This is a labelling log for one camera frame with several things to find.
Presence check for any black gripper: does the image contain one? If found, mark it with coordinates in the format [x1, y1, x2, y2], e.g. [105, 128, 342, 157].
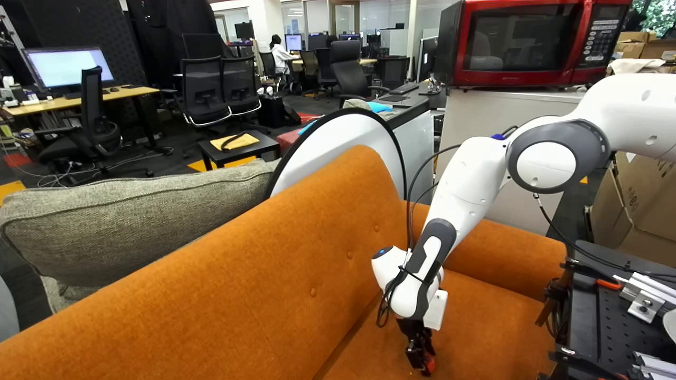
[395, 314, 439, 375]

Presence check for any large cardboard box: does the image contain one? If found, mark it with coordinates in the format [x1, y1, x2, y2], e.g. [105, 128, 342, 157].
[590, 149, 676, 269]

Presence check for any small cardboard box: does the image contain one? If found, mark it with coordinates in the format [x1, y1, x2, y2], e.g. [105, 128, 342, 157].
[613, 29, 676, 61]

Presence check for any orange fabric sofa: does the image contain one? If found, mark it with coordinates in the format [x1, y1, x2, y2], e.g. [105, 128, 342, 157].
[0, 144, 569, 380]

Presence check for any black mounting table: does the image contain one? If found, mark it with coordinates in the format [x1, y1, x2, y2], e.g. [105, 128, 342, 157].
[556, 239, 676, 380]

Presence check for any white counter black top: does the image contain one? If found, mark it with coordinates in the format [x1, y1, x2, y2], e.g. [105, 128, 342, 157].
[342, 82, 448, 207]

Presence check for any white cabinet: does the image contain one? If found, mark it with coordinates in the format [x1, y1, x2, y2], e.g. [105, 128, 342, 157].
[432, 87, 605, 235]

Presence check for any blue flat item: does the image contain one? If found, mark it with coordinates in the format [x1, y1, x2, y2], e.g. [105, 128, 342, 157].
[363, 99, 395, 115]

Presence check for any small black side table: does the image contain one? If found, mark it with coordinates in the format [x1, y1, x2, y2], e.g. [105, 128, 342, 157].
[199, 128, 282, 171]

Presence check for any yellow notepad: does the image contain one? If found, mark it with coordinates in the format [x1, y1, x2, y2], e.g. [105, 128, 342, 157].
[210, 131, 263, 154]

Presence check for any low black office chair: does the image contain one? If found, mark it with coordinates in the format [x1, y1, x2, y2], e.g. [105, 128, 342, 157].
[379, 55, 412, 90]

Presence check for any black padded office chair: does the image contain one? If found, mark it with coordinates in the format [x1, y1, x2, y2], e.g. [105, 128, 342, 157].
[330, 37, 375, 99]

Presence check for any grey fabric cushion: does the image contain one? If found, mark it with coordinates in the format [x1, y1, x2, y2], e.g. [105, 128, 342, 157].
[0, 163, 282, 290]

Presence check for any black mesh office chair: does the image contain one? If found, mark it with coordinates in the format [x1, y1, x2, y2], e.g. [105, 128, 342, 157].
[178, 57, 235, 131]
[219, 57, 264, 117]

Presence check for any red microwave oven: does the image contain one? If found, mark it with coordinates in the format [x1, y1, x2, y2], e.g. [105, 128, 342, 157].
[435, 0, 632, 90]

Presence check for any seated person white shirt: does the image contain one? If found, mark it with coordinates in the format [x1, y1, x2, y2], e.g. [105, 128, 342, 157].
[268, 31, 293, 78]

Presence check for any small computer monitor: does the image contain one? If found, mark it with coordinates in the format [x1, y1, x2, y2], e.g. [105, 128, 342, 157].
[284, 31, 306, 55]

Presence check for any crumpled white paper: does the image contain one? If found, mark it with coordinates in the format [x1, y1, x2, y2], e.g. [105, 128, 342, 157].
[607, 57, 668, 78]

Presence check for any green patterned fabric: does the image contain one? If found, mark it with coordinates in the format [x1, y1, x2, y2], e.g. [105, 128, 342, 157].
[629, 0, 676, 37]

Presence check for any black tall-back office chair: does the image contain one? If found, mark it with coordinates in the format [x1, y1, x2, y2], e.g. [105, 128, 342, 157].
[39, 65, 123, 166]

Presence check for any wooden office desk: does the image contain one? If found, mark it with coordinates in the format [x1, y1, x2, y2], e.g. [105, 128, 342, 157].
[3, 83, 162, 117]

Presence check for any large computer monitor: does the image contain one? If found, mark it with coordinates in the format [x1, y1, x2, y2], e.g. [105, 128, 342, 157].
[23, 45, 117, 92]

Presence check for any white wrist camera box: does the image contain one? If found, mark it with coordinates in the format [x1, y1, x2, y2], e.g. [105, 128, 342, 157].
[420, 285, 451, 334]

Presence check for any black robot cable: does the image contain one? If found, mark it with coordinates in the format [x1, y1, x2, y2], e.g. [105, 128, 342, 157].
[376, 144, 462, 329]

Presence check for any thin black hanging cable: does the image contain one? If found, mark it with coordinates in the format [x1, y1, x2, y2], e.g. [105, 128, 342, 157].
[531, 191, 567, 241]

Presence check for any orange-handled black clamp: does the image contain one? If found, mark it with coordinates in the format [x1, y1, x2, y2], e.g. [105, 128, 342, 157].
[563, 258, 626, 292]

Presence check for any silver metal bracket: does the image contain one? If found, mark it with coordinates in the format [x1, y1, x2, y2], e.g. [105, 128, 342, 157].
[610, 269, 676, 324]

